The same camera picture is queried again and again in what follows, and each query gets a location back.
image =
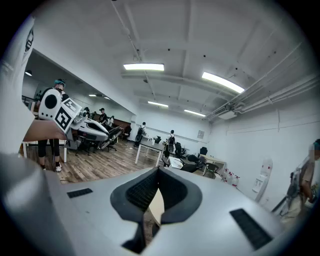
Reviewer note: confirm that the beige-topped table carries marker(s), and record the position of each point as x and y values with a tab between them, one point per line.
215	160

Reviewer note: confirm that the wall notice board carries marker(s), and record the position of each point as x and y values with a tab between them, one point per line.
201	134

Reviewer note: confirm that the person's left forearm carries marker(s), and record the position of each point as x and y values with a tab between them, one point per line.
42	131

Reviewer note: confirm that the white ceiling pipes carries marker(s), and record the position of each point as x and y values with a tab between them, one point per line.
262	100

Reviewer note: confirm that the white water dispenser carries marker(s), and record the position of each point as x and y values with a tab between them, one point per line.
265	172

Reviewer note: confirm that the rectangular ceiling light panel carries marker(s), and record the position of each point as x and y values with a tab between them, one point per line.
222	82
195	113
143	67
158	104

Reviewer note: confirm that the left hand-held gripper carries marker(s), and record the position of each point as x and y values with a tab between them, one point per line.
51	101

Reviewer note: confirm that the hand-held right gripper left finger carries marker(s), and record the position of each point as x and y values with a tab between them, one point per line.
100	220

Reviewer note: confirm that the white box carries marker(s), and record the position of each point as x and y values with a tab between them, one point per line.
176	162

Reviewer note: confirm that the clear water jug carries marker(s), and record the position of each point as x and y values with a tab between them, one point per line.
224	175
229	178
235	180

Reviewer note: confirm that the round ceiling lamp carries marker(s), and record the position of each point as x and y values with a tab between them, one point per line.
28	73

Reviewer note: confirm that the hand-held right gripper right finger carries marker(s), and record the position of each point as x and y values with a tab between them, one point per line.
212	200

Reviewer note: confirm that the black office chair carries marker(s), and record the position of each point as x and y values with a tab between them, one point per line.
86	144
178	148
203	150
191	167

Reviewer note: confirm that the white-legged desk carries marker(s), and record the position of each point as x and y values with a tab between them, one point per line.
65	153

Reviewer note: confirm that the dark mesh chair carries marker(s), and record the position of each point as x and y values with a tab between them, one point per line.
211	170

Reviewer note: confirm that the white-legged dark table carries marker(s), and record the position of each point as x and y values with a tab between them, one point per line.
150	146

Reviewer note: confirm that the person's white shirt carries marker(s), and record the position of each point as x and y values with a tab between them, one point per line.
11	120

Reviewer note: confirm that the ceiling air conditioner unit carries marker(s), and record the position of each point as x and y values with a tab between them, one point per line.
227	115

